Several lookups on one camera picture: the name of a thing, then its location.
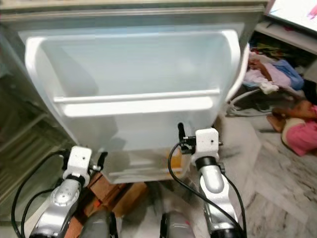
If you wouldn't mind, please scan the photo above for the brown wooden fridge stand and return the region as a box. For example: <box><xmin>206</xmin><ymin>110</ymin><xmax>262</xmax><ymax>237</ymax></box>
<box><xmin>68</xmin><ymin>171</ymin><xmax>148</xmax><ymax>238</ymax></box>

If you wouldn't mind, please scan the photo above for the fridge body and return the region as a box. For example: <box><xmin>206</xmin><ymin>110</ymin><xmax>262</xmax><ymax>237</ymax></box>
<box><xmin>0</xmin><ymin>62</ymin><xmax>71</xmax><ymax>225</ymax></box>

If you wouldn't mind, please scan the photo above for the white fridge door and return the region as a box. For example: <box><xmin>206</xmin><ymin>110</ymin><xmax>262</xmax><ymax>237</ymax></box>
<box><xmin>0</xmin><ymin>0</ymin><xmax>269</xmax><ymax>185</ymax></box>

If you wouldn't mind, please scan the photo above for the orange juice bottle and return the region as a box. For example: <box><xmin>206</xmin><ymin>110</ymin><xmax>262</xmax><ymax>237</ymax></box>
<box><xmin>166</xmin><ymin>148</ymin><xmax>182</xmax><ymax>172</ymax></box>

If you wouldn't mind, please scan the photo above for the grey left robot leg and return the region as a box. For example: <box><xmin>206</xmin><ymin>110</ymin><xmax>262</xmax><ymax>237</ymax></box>
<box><xmin>79</xmin><ymin>211</ymin><xmax>119</xmax><ymax>238</ymax></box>

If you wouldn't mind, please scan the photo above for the grey robot leg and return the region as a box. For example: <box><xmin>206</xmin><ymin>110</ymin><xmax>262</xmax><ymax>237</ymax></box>
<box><xmin>79</xmin><ymin>211</ymin><xmax>119</xmax><ymax>238</ymax></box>
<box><xmin>159</xmin><ymin>211</ymin><xmax>197</xmax><ymax>238</ymax></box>

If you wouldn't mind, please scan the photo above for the grey right robot leg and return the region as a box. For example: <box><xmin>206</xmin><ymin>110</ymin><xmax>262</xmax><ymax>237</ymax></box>
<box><xmin>159</xmin><ymin>211</ymin><xmax>197</xmax><ymax>238</ymax></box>

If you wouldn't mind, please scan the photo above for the person in pink shirt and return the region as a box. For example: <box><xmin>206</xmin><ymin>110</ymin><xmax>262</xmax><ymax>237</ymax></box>
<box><xmin>266</xmin><ymin>99</ymin><xmax>317</xmax><ymax>157</ymax></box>

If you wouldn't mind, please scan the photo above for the white low cabinet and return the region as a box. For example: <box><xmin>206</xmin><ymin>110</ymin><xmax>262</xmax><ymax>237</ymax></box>
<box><xmin>254</xmin><ymin>21</ymin><xmax>317</xmax><ymax>56</ymax></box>

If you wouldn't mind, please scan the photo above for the television screen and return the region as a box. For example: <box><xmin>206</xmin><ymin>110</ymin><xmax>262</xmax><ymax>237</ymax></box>
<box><xmin>265</xmin><ymin>0</ymin><xmax>317</xmax><ymax>35</ymax></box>

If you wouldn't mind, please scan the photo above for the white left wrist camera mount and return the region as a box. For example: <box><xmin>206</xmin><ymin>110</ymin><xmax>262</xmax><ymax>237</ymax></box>
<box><xmin>67</xmin><ymin>145</ymin><xmax>94</xmax><ymax>180</ymax></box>

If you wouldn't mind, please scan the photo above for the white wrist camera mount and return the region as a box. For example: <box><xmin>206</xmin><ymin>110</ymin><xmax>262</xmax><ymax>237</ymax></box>
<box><xmin>67</xmin><ymin>145</ymin><xmax>94</xmax><ymax>180</ymax></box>
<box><xmin>193</xmin><ymin>127</ymin><xmax>221</xmax><ymax>158</ymax></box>

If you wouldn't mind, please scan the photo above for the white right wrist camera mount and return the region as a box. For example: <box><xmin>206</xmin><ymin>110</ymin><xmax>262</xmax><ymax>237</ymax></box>
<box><xmin>193</xmin><ymin>127</ymin><xmax>221</xmax><ymax>158</ymax></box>

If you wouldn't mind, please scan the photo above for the long black left arm cable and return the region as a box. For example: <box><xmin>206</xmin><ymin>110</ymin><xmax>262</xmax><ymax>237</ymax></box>
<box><xmin>10</xmin><ymin>151</ymin><xmax>67</xmax><ymax>237</ymax></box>

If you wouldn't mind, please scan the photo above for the short black left arm cable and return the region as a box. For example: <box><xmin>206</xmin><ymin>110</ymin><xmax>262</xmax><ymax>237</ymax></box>
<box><xmin>23</xmin><ymin>188</ymin><xmax>58</xmax><ymax>235</ymax></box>

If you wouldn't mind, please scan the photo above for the short black arm cable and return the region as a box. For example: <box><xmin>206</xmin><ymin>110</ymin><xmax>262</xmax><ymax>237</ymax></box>
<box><xmin>23</xmin><ymin>188</ymin><xmax>58</xmax><ymax>235</ymax></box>
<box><xmin>225</xmin><ymin>174</ymin><xmax>249</xmax><ymax>232</ymax></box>

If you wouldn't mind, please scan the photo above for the short black right arm cable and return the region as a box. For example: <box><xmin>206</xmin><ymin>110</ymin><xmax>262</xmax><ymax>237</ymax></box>
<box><xmin>225</xmin><ymin>174</ymin><xmax>249</xmax><ymax>232</ymax></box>

